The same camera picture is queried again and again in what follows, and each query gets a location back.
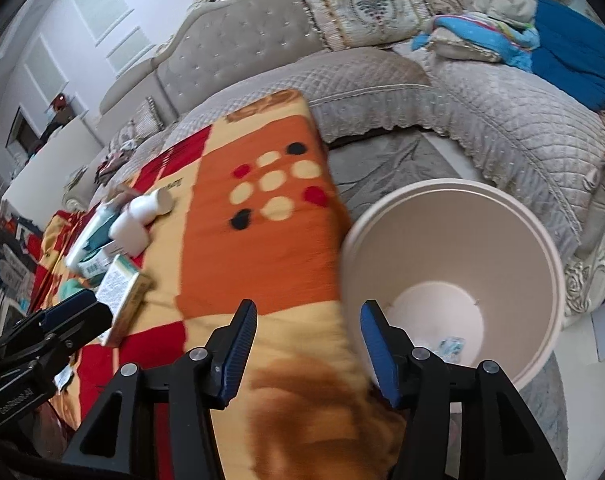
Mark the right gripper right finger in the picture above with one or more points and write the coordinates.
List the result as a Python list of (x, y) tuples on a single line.
[(389, 350)]

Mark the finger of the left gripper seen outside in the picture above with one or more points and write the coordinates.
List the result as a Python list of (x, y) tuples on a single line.
[(68, 308)]

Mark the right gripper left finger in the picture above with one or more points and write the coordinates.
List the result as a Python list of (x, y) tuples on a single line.
[(229, 347)]

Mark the small gold box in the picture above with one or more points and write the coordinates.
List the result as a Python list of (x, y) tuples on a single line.
[(122, 290)]

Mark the white foam block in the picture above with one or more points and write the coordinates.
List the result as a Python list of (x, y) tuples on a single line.
[(129, 234)]

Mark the green white milk carton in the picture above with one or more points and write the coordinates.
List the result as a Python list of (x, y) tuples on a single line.
[(96, 264)]

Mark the blue snack bag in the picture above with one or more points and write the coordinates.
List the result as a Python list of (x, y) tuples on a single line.
[(98, 238)]

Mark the white trash bin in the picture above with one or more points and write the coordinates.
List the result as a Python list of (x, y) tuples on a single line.
[(457, 259)]

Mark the orange red patterned blanket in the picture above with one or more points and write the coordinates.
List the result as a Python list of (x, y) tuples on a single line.
[(255, 216)]

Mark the large white cylindrical bottle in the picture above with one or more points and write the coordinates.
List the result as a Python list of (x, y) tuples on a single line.
[(78, 250)]

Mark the white cabinet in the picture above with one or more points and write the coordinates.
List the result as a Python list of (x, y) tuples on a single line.
[(37, 191)]

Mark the white pink yogurt bottle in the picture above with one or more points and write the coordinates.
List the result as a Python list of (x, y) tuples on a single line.
[(146, 208)]

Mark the small embroidered cushion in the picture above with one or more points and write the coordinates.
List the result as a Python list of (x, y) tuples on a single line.
[(144, 123)]

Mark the grey tufted sofa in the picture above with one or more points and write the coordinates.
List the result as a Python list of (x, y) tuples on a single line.
[(521, 133)]

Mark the colourful blue blanket pile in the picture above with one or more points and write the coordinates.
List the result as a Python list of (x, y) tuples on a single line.
[(476, 37)]

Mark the large embroidered cushion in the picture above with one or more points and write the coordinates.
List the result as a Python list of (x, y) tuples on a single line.
[(348, 24)]

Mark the blue pillow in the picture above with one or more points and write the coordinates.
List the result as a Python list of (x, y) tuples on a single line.
[(571, 55)]

